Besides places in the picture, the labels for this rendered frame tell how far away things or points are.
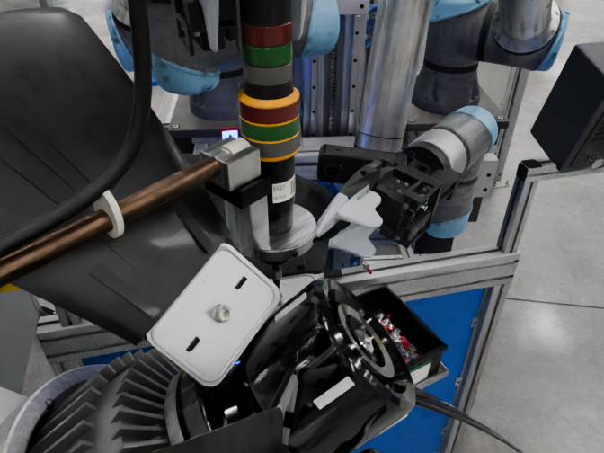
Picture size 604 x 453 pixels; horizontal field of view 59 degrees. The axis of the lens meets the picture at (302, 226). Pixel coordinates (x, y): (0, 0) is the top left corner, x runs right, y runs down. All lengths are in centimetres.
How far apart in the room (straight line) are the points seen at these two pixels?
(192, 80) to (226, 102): 52
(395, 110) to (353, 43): 43
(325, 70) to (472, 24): 34
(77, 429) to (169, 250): 15
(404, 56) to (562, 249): 199
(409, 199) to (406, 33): 28
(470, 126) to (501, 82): 201
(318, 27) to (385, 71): 19
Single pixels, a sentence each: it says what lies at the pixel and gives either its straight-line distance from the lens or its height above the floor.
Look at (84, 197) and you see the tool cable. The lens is 31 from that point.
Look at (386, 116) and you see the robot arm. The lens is 82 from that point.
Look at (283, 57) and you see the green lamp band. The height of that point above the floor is 142.
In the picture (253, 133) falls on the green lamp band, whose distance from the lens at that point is 38.
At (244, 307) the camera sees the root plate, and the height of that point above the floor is 125.
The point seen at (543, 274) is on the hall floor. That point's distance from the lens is 252.
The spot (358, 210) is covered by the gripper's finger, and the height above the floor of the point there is 120.
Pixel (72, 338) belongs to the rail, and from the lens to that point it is 101.
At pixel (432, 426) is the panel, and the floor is 27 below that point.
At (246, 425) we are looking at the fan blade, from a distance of 25.
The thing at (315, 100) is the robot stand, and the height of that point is 103.
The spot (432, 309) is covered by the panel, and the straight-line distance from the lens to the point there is 117.
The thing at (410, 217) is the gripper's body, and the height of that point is 118.
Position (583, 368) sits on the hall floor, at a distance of 219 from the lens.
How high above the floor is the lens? 153
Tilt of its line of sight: 37 degrees down
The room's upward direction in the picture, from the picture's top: straight up
